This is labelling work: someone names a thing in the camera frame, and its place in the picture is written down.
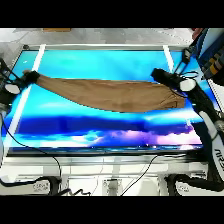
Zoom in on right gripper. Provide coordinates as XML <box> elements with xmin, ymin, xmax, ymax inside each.
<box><xmin>151</xmin><ymin>67</ymin><xmax>178</xmax><ymax>89</ymax></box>

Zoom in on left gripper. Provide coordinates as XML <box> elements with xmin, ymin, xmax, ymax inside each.
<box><xmin>22</xmin><ymin>70</ymin><xmax>41</xmax><ymax>85</ymax></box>

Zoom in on tan pants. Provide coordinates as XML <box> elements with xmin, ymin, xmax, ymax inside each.
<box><xmin>22</xmin><ymin>70</ymin><xmax>188</xmax><ymax>114</ymax></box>

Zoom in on heap of clothes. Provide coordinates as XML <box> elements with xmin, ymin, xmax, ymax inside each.
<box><xmin>190</xmin><ymin>28</ymin><xmax>224</xmax><ymax>58</ymax></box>

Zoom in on striped garment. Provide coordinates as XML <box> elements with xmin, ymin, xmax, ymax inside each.
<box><xmin>199</xmin><ymin>49</ymin><xmax>224</xmax><ymax>82</ymax></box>

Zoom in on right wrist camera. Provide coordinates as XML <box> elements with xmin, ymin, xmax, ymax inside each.
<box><xmin>173</xmin><ymin>45</ymin><xmax>195</xmax><ymax>76</ymax></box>

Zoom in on black cable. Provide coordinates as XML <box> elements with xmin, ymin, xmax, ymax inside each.
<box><xmin>60</xmin><ymin>187</ymin><xmax>92</xmax><ymax>197</ymax></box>
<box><xmin>0</xmin><ymin>119</ymin><xmax>64</xmax><ymax>192</ymax></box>
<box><xmin>120</xmin><ymin>152</ymin><xmax>190</xmax><ymax>197</ymax></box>

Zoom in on silver frame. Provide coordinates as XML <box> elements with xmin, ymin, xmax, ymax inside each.
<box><xmin>0</xmin><ymin>43</ymin><xmax>224</xmax><ymax>197</ymax></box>

